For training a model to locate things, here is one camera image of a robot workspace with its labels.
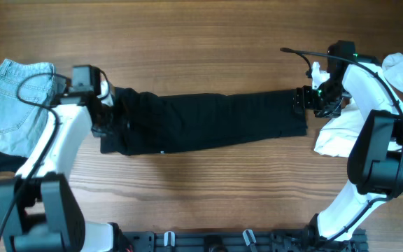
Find black t-shirt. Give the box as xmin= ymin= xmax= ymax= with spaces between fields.
xmin=100 ymin=87 xmax=307 ymax=155

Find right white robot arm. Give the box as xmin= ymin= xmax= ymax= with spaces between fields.
xmin=294 ymin=41 xmax=403 ymax=247

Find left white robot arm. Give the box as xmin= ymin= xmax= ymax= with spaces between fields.
xmin=0 ymin=65 xmax=134 ymax=251

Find white crumpled shirt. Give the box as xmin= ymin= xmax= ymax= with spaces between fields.
xmin=314 ymin=53 xmax=403 ymax=158

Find light blue denim jeans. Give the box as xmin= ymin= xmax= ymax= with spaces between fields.
xmin=0 ymin=59 xmax=65 ymax=158

